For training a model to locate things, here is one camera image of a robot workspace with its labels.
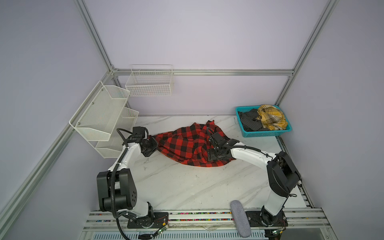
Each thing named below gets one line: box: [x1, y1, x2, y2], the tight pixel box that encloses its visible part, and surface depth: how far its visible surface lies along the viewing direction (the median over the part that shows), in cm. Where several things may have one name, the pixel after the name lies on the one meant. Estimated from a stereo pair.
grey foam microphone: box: [230, 200, 252, 238], surface depth 73 cm
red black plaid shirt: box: [152, 120, 237, 168], surface depth 99 cm
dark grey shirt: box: [238, 108, 270, 132], surface depth 107 cm
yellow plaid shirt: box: [256, 104, 288, 131], surface depth 106 cm
